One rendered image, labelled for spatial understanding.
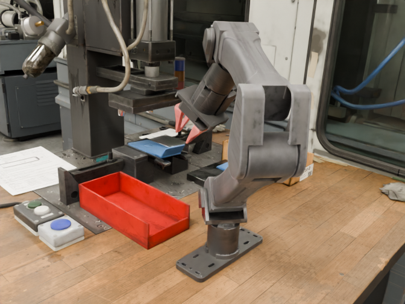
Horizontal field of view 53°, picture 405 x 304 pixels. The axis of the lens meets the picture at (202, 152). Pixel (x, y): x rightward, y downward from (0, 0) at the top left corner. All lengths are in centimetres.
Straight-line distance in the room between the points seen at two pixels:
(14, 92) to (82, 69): 295
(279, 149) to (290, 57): 104
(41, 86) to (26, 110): 27
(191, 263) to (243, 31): 43
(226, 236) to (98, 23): 67
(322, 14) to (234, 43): 81
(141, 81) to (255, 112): 61
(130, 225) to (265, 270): 29
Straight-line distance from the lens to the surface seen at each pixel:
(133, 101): 102
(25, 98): 422
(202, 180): 110
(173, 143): 118
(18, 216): 99
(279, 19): 158
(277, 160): 53
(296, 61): 153
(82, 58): 125
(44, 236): 89
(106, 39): 114
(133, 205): 100
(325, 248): 91
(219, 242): 79
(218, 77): 74
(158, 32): 106
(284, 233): 93
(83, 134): 132
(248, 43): 64
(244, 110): 50
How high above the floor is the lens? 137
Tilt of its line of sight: 20 degrees down
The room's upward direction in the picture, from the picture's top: 3 degrees clockwise
